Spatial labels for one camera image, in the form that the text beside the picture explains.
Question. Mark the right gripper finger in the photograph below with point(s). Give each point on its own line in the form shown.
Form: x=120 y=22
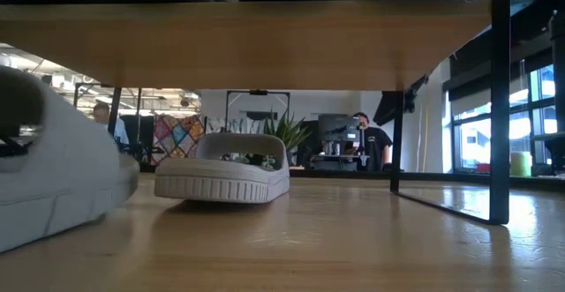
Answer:
x=383 y=109

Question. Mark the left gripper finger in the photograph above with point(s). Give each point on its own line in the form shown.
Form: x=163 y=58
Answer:
x=20 y=104

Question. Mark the grey rubber slide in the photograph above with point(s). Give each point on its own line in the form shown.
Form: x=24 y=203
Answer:
x=66 y=186
x=212 y=186

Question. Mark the wooden shelf black metal legs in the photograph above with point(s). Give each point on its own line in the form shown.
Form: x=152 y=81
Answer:
x=243 y=45

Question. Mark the person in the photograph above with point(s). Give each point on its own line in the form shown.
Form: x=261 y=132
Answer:
x=102 y=115
x=377 y=144

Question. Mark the black desk monitor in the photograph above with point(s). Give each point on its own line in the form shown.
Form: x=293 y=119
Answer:
x=337 y=126

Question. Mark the grey background desk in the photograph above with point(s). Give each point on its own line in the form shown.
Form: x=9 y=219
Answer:
x=335 y=162

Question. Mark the succulent plants in black pot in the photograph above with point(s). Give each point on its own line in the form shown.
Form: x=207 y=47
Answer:
x=287 y=135

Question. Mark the black rectangular screen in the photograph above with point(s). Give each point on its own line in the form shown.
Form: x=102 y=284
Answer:
x=141 y=129

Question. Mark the yellow-green cup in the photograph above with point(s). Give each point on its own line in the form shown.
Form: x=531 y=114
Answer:
x=521 y=164

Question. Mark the colourful patchwork panel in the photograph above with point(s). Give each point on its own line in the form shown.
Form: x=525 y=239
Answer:
x=176 y=133

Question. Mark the black aluminium table frame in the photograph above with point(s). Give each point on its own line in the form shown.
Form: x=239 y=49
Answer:
x=335 y=174

